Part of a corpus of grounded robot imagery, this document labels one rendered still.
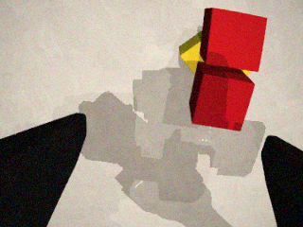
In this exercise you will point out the red cube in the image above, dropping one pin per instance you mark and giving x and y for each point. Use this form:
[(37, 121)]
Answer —
[(219, 97), (232, 39)]

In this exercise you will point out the yellow cube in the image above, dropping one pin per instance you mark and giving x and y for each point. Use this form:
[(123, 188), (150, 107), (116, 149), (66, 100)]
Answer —
[(190, 53)]

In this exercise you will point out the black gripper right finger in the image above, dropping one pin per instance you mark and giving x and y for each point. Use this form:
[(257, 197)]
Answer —
[(283, 170)]

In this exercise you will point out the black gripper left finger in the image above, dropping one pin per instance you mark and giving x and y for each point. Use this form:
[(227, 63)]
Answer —
[(35, 166)]

